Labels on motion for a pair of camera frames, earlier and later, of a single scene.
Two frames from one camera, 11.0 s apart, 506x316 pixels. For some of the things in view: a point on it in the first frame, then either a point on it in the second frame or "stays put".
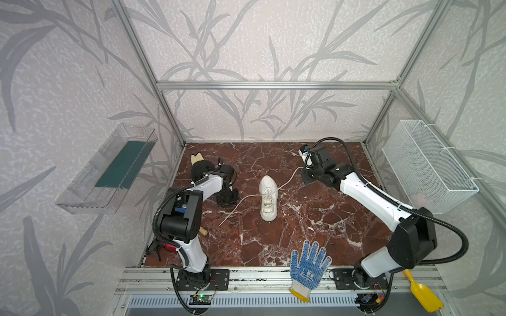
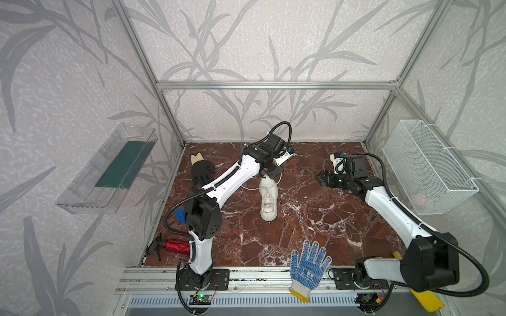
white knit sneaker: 268,189 stays put
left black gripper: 226,196 → 273,170
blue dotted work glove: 304,278 stays put
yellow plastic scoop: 429,301 stays put
